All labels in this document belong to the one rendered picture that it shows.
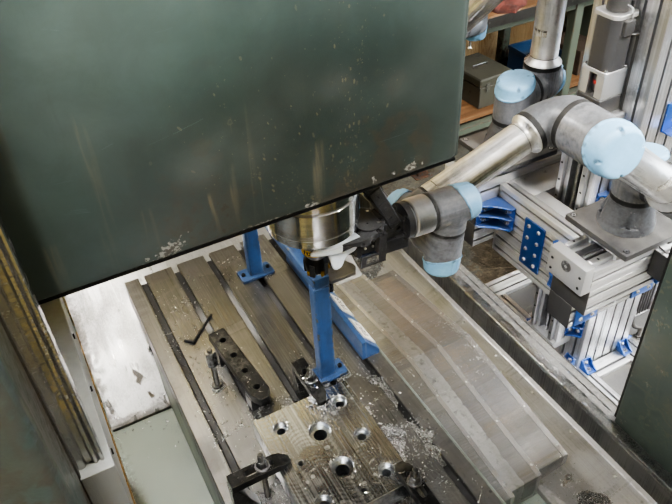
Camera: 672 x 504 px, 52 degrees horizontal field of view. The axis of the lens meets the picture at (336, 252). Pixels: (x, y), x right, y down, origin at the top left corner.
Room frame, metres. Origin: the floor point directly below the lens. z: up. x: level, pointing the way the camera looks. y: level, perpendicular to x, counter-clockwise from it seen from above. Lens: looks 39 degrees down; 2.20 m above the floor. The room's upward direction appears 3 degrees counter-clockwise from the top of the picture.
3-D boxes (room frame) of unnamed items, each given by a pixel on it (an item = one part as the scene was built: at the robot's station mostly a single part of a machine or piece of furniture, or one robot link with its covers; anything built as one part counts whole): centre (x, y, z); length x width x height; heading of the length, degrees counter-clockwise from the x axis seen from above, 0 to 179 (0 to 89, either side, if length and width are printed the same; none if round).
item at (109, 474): (0.74, 0.44, 1.16); 0.48 x 0.05 x 0.51; 26
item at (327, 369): (1.12, 0.04, 1.05); 0.10 x 0.05 x 0.30; 116
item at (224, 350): (1.12, 0.25, 0.93); 0.26 x 0.05 x 0.06; 31
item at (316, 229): (0.94, 0.04, 1.56); 0.16 x 0.16 x 0.12
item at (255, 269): (1.51, 0.24, 1.05); 0.10 x 0.05 x 0.30; 116
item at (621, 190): (1.48, -0.80, 1.20); 0.13 x 0.12 x 0.14; 25
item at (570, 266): (1.48, -0.80, 0.95); 0.40 x 0.13 x 0.09; 116
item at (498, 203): (1.77, -0.52, 0.86); 0.09 x 0.09 x 0.09; 26
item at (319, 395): (1.02, 0.08, 0.97); 0.13 x 0.03 x 0.15; 26
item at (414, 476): (0.74, -0.13, 0.97); 0.13 x 0.03 x 0.15; 26
